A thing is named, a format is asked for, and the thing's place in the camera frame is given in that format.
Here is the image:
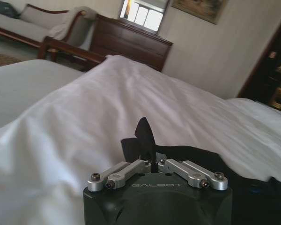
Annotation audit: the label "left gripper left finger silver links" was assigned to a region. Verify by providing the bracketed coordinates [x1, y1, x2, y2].
[87, 159, 153, 192]

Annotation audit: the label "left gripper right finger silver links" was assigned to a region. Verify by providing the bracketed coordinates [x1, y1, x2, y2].
[157, 158, 229, 192]

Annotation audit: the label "black garment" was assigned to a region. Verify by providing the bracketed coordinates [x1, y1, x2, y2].
[120, 116, 281, 225]

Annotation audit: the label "white bed sheet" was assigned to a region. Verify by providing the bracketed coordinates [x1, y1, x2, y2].
[0, 59, 281, 133]

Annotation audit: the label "white duvet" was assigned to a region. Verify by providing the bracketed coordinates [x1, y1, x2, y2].
[0, 54, 281, 225]

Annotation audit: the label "dark wooden dresser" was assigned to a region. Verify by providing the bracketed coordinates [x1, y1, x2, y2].
[88, 13, 174, 73]

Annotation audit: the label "dark wooden bench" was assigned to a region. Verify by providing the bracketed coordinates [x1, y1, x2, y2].
[37, 36, 106, 69]

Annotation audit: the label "white throw blanket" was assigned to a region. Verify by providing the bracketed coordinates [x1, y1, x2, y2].
[47, 6, 97, 41]

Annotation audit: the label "woven brown rug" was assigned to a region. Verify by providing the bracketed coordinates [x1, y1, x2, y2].
[0, 51, 23, 69]

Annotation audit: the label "dark bag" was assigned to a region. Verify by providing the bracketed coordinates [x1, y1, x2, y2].
[0, 0, 21, 20]

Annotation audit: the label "dark wooden door frame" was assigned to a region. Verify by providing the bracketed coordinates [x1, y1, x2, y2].
[236, 8, 281, 99]

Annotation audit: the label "mirror with frame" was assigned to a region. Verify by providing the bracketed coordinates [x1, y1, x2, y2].
[118, 0, 171, 36]

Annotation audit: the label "framed wall painting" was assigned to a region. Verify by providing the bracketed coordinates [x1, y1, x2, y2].
[170, 0, 229, 25]

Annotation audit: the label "grey sofa with wooden frame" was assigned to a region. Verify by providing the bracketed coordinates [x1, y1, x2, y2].
[0, 3, 97, 52]

